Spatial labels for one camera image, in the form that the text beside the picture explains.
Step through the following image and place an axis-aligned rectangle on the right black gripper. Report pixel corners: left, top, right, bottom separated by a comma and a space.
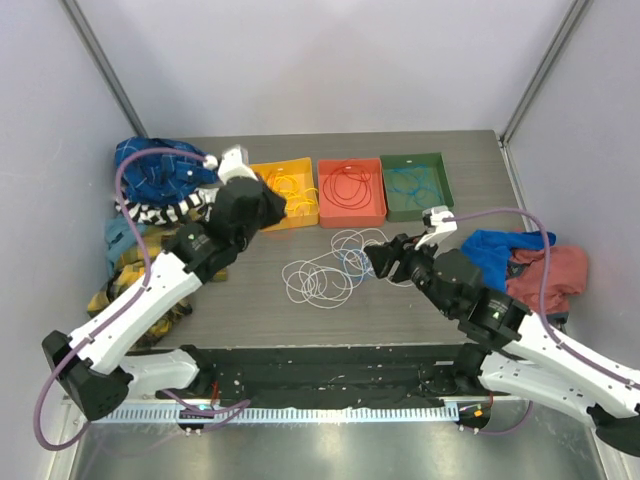
365, 230, 457, 318

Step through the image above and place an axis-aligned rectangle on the yellow thin cable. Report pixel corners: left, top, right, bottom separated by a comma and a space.
272, 172, 320, 216
269, 172, 319, 214

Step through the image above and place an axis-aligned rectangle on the blue thin cable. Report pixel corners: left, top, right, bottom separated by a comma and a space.
335, 243, 374, 279
387, 167, 431, 199

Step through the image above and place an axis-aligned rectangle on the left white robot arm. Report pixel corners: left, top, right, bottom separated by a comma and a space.
42, 177, 286, 421

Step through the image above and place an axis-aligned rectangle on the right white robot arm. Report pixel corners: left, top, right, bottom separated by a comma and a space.
364, 234, 639, 456

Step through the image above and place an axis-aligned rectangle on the yellow plastic bin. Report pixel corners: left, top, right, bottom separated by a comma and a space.
251, 157, 319, 232

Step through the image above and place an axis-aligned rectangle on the black white striped cloth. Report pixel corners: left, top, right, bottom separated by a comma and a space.
114, 187, 219, 227

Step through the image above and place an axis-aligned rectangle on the red plastic bin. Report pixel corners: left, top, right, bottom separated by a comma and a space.
317, 158, 387, 229

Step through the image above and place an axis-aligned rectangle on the green plastic bin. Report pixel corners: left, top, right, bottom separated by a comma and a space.
380, 152, 455, 222

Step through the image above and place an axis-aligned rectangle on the blue cloth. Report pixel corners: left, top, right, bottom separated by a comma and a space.
460, 230, 544, 293

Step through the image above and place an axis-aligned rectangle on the blue plaid shirt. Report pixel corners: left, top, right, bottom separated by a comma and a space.
114, 137, 218, 207

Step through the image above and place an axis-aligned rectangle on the yellow plaid shirt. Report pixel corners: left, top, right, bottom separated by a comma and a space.
86, 222, 231, 351

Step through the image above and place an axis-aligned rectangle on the teal cloth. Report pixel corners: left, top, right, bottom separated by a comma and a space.
104, 214, 137, 276

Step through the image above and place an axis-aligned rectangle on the salmon pink cloth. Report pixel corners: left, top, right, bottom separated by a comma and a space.
506, 246, 588, 316

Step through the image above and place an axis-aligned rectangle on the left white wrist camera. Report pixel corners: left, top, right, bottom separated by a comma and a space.
203, 145, 257, 184

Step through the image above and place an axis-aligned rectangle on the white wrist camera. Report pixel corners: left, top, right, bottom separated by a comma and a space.
203, 145, 257, 184
414, 205, 457, 250

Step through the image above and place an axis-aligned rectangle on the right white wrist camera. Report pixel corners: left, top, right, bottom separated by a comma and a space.
414, 205, 457, 250

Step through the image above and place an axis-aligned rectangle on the dark red cable in bin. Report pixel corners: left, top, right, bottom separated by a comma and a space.
322, 164, 372, 209

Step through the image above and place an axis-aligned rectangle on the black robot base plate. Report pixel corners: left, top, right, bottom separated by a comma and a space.
171, 343, 489, 410

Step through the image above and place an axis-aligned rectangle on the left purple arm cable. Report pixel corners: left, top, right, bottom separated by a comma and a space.
33, 146, 216, 451

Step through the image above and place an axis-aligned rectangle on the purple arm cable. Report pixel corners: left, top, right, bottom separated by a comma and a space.
444, 206, 640, 391
33, 146, 216, 451

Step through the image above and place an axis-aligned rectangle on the white slotted cable duct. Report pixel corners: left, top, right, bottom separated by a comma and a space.
96, 402, 459, 425

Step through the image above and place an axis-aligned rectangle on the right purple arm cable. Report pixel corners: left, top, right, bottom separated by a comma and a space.
444, 206, 640, 391

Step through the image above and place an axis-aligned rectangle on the left aluminium frame post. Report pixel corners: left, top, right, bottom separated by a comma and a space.
59, 0, 148, 137

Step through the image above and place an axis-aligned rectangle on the aluminium frame post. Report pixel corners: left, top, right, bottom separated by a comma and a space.
59, 0, 148, 137
499, 0, 594, 146

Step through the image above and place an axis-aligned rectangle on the right aluminium frame post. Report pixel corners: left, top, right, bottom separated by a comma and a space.
499, 0, 594, 146

